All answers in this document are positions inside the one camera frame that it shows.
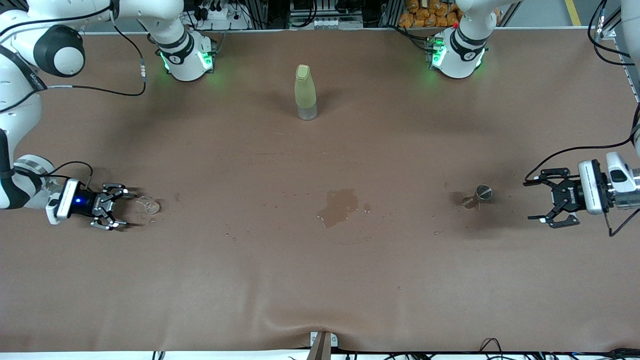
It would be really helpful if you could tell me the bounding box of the clear glass measuring beaker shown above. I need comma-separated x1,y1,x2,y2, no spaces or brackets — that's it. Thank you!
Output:
135,196,162,216

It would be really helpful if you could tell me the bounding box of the silver metal jigger cup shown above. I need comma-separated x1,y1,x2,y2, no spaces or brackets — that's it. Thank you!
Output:
462,185,493,210

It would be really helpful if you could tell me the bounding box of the white power strip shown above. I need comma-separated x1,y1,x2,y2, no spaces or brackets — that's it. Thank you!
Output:
197,5,236,22

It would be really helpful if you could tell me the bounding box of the orange snack bag pile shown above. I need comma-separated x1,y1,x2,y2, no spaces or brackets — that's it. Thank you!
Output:
398,0,463,28

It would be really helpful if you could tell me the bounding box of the green frosted bottle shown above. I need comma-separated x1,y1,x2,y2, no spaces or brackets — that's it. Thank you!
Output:
294,64,319,121

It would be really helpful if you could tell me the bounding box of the spilled liquid puddle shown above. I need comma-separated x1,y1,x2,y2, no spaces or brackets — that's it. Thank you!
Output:
316,188,360,229

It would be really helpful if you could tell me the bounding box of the brown table cloth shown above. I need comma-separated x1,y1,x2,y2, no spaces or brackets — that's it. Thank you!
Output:
0,27,640,353

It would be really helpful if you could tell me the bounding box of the white connector strip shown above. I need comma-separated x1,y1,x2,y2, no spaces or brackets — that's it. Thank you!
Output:
295,17,364,30

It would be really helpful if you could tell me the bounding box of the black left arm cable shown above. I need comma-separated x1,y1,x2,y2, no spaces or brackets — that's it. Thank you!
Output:
525,0,640,237

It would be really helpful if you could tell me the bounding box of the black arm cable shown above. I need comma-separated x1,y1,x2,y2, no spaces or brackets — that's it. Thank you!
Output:
525,0,640,237
0,5,147,188

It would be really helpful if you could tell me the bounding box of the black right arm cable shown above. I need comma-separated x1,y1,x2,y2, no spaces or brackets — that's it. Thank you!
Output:
0,5,147,188

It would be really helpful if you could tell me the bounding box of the aluminium frame corner profile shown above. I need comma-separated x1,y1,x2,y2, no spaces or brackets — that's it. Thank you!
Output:
597,20,623,40

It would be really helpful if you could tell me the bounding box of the metal table clamp bracket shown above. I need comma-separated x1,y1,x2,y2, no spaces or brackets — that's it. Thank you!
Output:
310,331,339,360

